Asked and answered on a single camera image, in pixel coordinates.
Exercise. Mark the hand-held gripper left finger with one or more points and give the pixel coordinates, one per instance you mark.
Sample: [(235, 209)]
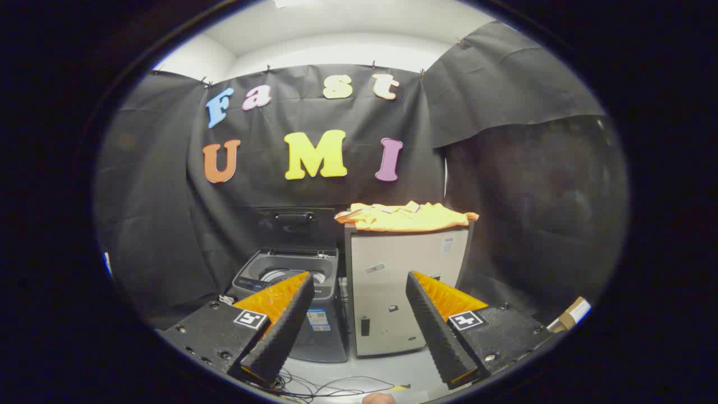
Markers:
[(286, 325)]

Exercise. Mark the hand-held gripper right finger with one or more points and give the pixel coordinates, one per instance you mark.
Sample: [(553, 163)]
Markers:
[(435, 331)]

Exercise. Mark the grey washing machine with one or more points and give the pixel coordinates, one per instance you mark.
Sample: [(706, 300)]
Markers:
[(328, 336)]

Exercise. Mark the orange polo shirt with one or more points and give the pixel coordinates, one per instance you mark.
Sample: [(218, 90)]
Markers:
[(404, 217)]

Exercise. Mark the white cabinet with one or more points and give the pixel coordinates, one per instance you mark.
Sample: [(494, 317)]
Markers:
[(387, 269)]

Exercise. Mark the cardboard box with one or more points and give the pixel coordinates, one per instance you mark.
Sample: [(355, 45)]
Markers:
[(569, 315)]

